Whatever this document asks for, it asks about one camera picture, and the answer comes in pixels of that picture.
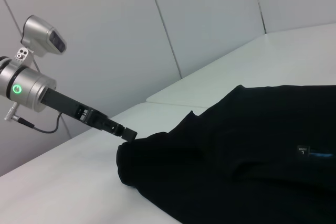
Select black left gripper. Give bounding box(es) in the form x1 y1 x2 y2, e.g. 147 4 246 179
41 89 138 142

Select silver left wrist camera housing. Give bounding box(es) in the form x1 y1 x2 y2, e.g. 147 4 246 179
14 15 68 68

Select black shirt with FREE print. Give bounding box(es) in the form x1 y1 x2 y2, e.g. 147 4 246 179
116 84 336 224

